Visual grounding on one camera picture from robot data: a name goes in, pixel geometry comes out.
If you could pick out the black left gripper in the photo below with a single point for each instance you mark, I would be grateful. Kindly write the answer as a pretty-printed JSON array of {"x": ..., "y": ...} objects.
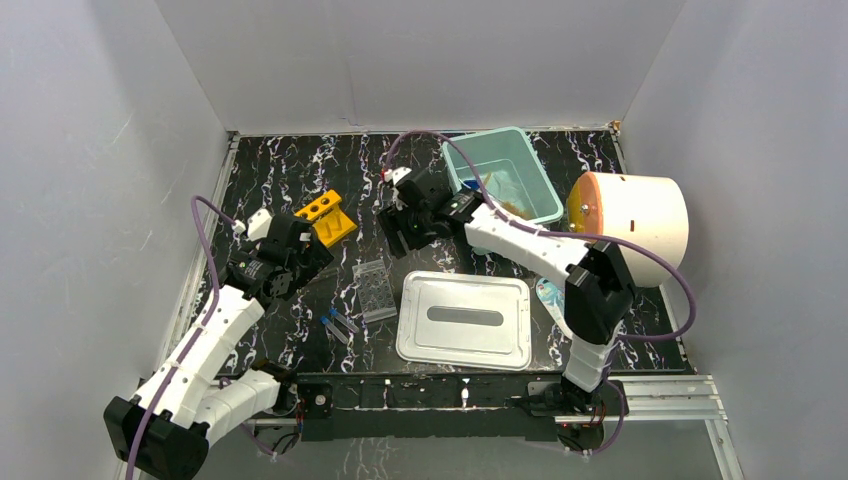
[{"x": 308, "y": 253}]

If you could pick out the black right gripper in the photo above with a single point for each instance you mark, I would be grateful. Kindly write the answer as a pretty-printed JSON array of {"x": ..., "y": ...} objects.
[{"x": 392, "y": 220}]

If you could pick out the clear large test tube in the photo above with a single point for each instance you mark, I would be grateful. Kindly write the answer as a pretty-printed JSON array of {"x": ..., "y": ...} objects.
[{"x": 326, "y": 274}]

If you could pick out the yellow test tube rack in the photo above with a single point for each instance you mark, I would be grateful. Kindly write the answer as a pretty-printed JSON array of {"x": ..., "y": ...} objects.
[{"x": 329, "y": 221}]

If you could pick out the blue capped tube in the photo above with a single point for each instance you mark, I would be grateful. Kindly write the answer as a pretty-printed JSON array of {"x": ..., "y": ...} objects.
[
  {"x": 334, "y": 330},
  {"x": 344, "y": 320}
]

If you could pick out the white bin lid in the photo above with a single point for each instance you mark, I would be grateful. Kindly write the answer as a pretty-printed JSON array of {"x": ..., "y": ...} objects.
[{"x": 465, "y": 320}]

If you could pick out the brown bristle tube brush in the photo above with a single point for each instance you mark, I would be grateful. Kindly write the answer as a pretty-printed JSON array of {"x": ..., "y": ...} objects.
[{"x": 515, "y": 210}]

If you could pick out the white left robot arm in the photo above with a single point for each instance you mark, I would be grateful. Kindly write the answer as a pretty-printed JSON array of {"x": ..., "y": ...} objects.
[{"x": 199, "y": 358}]

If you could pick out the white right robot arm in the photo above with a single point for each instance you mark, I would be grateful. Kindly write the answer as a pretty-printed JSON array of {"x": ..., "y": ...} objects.
[{"x": 590, "y": 270}]

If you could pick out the clear well plate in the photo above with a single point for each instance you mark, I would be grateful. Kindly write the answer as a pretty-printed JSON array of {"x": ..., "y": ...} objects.
[{"x": 373, "y": 288}]

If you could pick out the mint green plastic bin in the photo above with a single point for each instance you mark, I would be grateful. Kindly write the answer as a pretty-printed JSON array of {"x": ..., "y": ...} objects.
[{"x": 504, "y": 163}]

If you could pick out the blue packaged tool blister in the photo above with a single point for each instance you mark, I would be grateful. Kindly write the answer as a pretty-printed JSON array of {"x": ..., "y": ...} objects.
[{"x": 552, "y": 298}]

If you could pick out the white orange centrifuge drum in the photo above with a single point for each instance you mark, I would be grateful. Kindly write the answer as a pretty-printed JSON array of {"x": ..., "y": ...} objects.
[{"x": 646, "y": 210}]

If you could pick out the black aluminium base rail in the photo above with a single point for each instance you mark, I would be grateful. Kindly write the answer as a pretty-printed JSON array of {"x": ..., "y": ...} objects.
[{"x": 470, "y": 404}]

